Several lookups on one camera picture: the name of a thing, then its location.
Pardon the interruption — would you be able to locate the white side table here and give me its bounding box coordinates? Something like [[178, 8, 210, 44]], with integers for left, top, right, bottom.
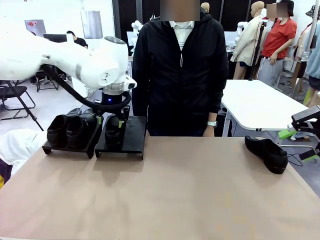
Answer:
[[221, 79, 320, 133]]

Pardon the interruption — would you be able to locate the person's left forearm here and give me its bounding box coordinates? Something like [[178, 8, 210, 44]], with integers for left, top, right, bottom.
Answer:
[[206, 74, 229, 122]]

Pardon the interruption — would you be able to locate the thin black cable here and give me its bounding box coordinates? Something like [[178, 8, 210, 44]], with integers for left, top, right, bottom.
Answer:
[[287, 154, 305, 167]]

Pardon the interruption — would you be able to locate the silver wall panel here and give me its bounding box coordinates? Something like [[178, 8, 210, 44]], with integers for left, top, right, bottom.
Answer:
[[80, 10, 104, 40]]

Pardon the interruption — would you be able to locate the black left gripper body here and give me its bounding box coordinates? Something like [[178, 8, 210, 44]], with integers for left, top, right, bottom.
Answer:
[[102, 92, 126, 106]]

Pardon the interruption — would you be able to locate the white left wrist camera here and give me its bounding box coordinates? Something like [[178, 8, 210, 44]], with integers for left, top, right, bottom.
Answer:
[[123, 76, 139, 90]]

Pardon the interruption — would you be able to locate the black shoe stand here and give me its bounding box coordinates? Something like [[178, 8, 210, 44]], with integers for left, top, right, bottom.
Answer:
[[94, 115, 148, 161], [41, 113, 104, 160]]

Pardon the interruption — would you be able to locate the person in black jacket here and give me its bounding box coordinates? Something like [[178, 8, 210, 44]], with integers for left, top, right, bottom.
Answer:
[[131, 0, 230, 138]]

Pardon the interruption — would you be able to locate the silver clothes rack pole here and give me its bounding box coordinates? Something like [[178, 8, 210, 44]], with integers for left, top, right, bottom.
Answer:
[[291, 0, 320, 99]]

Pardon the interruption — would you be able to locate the black tripod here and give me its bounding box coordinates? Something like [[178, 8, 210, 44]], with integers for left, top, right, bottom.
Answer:
[[248, 21, 267, 82]]

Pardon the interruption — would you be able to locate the grey board with red logo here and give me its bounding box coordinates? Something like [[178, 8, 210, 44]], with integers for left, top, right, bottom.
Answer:
[[24, 19, 47, 35]]

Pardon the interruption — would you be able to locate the man in black t-shirt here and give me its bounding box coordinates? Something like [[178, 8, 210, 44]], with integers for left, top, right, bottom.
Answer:
[[66, 30, 89, 50]]

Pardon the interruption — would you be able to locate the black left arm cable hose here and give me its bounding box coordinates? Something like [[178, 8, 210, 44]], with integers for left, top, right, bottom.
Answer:
[[41, 63, 133, 113]]

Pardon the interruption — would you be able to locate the mannequin in beige coat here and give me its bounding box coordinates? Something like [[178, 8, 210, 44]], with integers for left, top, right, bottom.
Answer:
[[229, 1, 267, 81]]

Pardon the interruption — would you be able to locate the black computer monitor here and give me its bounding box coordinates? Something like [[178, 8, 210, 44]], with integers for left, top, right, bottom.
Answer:
[[43, 34, 68, 44]]

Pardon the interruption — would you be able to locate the white cloth pile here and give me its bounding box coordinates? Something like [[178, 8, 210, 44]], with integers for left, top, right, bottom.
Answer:
[[0, 128, 49, 174]]

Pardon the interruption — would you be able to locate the person's left hand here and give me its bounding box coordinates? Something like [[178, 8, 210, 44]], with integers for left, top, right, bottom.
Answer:
[[202, 125, 217, 138]]

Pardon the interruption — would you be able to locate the black hat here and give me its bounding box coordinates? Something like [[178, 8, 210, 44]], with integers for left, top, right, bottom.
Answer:
[[305, 4, 320, 19]]

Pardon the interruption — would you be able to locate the person's right forearm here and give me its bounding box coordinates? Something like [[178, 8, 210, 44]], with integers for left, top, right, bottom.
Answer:
[[131, 69, 151, 118]]

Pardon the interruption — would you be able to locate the purple and yellow garment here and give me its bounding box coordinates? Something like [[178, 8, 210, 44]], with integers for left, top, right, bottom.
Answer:
[[0, 161, 13, 191]]

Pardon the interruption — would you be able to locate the black office chair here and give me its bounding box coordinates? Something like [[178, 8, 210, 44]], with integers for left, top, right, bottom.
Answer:
[[36, 69, 60, 92], [0, 79, 36, 121]]

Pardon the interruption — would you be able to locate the mannequin in light blue top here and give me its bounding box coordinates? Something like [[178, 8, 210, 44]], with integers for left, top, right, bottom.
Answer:
[[303, 46, 320, 108]]

